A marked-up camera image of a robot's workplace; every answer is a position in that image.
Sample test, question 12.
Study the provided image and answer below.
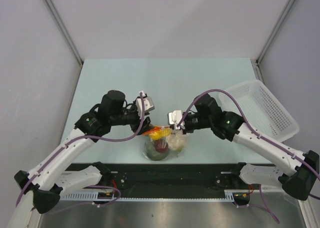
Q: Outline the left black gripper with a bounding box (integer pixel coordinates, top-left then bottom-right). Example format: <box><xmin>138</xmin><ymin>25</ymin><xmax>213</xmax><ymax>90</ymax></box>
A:
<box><xmin>109</xmin><ymin>96</ymin><xmax>154</xmax><ymax>135</ymax></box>

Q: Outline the yellow pepper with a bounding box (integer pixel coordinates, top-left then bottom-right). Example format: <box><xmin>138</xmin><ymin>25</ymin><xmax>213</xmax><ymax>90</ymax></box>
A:
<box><xmin>148</xmin><ymin>128</ymin><xmax>171</xmax><ymax>140</ymax></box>

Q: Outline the green melon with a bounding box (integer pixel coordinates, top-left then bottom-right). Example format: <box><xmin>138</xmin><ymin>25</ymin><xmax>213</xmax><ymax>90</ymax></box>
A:
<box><xmin>144</xmin><ymin>145</ymin><xmax>170</xmax><ymax>161</ymax></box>

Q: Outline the clear zip top bag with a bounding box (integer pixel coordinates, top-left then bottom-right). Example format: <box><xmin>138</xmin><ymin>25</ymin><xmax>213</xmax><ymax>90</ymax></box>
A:
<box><xmin>142</xmin><ymin>126</ymin><xmax>188</xmax><ymax>162</ymax></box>

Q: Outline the white cauliflower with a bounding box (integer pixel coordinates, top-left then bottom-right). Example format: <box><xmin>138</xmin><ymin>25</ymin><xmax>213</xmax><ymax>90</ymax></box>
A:
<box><xmin>166</xmin><ymin>134</ymin><xmax>187</xmax><ymax>152</ymax></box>

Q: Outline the dark red plum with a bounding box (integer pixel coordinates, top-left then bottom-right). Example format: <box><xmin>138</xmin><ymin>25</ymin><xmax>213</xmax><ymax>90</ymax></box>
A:
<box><xmin>153</xmin><ymin>140</ymin><xmax>169</xmax><ymax>154</ymax></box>

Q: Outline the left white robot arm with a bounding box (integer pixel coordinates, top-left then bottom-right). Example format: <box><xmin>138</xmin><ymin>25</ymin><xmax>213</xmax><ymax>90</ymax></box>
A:
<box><xmin>14</xmin><ymin>90</ymin><xmax>155</xmax><ymax>214</ymax></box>

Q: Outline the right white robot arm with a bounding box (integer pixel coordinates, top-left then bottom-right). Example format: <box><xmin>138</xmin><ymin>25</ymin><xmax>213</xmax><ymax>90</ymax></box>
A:
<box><xmin>175</xmin><ymin>91</ymin><xmax>320</xmax><ymax>201</ymax></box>

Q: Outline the white plastic basket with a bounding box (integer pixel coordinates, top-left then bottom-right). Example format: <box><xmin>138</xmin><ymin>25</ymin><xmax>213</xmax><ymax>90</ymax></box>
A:
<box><xmin>218</xmin><ymin>80</ymin><xmax>300</xmax><ymax>142</ymax></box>

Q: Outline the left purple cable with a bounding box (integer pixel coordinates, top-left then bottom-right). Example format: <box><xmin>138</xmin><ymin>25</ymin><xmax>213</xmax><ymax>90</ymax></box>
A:
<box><xmin>15</xmin><ymin>92</ymin><xmax>146</xmax><ymax>215</ymax></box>

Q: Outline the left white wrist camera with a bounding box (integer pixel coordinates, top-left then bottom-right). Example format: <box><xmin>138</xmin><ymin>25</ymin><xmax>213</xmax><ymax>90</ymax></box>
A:
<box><xmin>134</xmin><ymin>91</ymin><xmax>155</xmax><ymax>118</ymax></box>

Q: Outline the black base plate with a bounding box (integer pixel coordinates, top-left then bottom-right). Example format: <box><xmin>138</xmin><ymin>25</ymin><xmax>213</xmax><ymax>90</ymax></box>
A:
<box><xmin>81</xmin><ymin>163</ymin><xmax>261</xmax><ymax>199</ymax></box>

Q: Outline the white cable duct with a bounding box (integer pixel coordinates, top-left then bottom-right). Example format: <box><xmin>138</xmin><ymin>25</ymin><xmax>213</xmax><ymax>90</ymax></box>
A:
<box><xmin>59</xmin><ymin>189</ymin><xmax>251</xmax><ymax>203</ymax></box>

